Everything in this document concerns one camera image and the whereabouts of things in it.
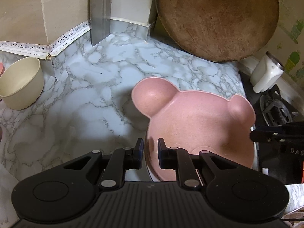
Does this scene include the pink bear-shaped plate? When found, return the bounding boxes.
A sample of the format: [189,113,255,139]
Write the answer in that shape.
[131,77,256,182]

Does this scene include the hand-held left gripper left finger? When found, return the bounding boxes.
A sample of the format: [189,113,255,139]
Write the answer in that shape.
[63,138,145,191]

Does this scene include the music-note edge tape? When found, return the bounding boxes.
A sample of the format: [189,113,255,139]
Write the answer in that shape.
[0,20,92,60]

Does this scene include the round wooden cutting board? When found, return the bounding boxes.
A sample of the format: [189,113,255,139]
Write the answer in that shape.
[155,0,279,63]

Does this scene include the gas burner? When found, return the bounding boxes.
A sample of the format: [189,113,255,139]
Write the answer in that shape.
[259,94,298,127]

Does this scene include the cream round bowl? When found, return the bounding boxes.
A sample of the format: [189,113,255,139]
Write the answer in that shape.
[0,57,44,111]

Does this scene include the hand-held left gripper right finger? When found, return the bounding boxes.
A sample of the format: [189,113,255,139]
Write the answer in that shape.
[157,138,240,188]

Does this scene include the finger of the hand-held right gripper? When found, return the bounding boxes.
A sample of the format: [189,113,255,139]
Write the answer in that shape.
[250,129,288,143]
[256,121,304,133]

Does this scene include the plant-print wall sticker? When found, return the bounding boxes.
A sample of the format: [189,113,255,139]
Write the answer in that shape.
[271,0,304,86]

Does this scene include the yellow plastic cutting board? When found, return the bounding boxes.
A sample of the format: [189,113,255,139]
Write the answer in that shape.
[149,14,171,41]

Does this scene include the steel cleaver with wooden handle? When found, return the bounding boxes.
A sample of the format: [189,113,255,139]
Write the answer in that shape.
[88,0,112,47]

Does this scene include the white handheld appliance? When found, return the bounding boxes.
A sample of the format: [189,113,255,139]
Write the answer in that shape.
[250,51,285,93]

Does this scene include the black gas stove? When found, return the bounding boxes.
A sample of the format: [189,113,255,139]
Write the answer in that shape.
[239,71,304,186]

